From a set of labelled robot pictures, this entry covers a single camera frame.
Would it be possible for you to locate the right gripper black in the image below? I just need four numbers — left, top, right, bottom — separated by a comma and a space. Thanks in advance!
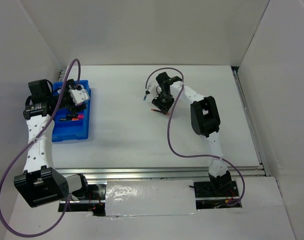
152, 91, 175, 115

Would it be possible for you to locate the orange pen refill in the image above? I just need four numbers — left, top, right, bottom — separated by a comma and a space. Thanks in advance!
151, 108, 170, 116

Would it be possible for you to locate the orange black highlighter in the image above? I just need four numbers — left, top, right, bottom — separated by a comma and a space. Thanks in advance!
59, 118, 81, 122

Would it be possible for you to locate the pink black highlighter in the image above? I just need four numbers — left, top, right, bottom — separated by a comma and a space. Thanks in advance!
66, 113, 84, 119

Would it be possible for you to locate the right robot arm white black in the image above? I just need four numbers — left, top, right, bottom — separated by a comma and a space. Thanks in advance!
152, 72, 232, 196

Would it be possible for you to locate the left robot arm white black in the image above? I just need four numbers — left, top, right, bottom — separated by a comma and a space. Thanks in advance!
14, 79, 91, 208

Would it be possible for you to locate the blue compartment bin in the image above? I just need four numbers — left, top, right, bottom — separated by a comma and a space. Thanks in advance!
51, 79, 92, 143

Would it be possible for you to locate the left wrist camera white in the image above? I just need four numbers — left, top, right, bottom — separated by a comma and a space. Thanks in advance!
69, 88, 90, 106

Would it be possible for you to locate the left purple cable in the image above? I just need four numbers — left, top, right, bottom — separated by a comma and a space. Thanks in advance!
0, 58, 82, 237

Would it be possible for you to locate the purple cable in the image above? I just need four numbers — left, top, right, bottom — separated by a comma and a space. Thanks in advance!
0, 58, 82, 237
144, 67, 245, 207

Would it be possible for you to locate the aluminium rail frame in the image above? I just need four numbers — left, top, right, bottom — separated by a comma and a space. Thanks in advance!
52, 65, 265, 180

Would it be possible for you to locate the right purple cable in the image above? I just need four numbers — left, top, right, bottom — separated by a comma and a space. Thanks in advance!
144, 67, 245, 207

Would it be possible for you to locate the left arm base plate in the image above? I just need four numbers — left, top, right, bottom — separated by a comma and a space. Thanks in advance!
66, 183, 107, 217

